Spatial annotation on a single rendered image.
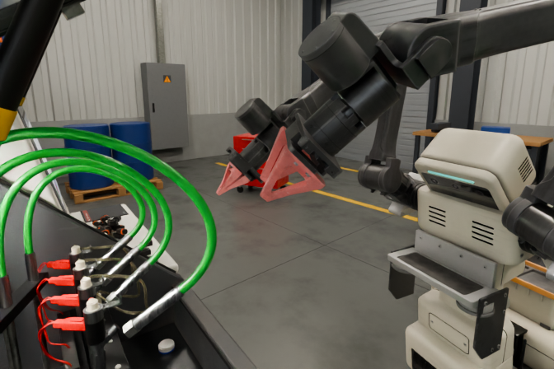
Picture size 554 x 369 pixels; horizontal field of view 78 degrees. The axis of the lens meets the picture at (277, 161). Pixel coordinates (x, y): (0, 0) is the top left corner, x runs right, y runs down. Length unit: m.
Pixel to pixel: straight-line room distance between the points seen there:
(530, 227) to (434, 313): 0.45
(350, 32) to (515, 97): 6.21
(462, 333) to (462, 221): 0.30
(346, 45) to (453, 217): 0.69
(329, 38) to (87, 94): 6.88
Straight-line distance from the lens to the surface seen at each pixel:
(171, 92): 7.34
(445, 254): 1.00
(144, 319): 0.57
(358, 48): 0.39
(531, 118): 6.52
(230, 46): 8.50
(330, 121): 0.41
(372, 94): 0.41
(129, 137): 5.46
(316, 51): 0.37
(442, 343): 1.15
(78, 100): 7.15
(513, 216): 0.78
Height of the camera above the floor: 1.48
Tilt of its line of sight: 11 degrees down
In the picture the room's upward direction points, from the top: straight up
